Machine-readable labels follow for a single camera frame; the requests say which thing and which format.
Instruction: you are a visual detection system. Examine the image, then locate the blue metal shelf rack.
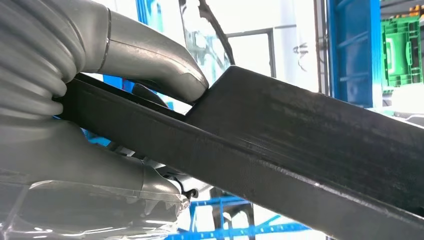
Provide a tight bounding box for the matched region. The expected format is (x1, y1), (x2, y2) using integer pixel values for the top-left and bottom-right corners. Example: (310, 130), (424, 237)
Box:
(82, 0), (312, 240)
(326, 0), (382, 109)

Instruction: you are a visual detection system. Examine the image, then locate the green plastic crate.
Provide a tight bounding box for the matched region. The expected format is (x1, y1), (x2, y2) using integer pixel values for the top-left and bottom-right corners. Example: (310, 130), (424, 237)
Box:
(380, 14), (424, 90)

